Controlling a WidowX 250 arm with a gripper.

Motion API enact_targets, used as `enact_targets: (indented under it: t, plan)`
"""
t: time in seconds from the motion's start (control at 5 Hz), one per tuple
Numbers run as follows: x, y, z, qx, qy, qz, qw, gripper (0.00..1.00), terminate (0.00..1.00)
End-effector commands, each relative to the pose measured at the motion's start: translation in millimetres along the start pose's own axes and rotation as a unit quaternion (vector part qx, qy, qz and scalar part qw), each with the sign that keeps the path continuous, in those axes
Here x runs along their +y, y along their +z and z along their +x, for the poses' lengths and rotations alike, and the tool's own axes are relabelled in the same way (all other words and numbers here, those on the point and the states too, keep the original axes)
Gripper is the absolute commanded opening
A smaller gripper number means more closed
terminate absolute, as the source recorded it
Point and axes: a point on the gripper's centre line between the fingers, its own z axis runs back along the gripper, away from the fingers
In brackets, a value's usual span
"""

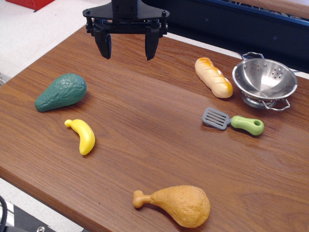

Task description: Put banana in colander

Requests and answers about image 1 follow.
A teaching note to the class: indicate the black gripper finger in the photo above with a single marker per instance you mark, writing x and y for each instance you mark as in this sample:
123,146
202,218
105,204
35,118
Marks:
151,43
103,41

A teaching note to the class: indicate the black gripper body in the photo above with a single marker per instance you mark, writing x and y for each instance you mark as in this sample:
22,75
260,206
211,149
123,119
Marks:
126,17

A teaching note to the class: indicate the yellow toy banana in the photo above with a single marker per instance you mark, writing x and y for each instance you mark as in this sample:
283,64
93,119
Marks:
86,134

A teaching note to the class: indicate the steel colander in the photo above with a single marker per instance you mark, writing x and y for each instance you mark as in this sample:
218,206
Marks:
264,83

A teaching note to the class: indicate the green toy avocado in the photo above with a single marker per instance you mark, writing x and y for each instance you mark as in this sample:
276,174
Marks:
66,90

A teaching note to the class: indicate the red box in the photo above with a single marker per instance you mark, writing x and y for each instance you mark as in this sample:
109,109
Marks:
31,4

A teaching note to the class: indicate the toy bread loaf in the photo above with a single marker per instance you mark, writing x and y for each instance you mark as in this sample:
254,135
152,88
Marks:
213,78

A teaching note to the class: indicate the grey green toy spatula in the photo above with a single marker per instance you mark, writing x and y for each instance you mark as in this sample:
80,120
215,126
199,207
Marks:
221,120

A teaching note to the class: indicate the orange toy chicken drumstick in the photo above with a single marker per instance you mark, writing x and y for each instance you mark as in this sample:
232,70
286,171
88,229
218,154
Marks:
188,205

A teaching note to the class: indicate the dark blue metal frame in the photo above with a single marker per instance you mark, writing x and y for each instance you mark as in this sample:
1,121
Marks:
240,28

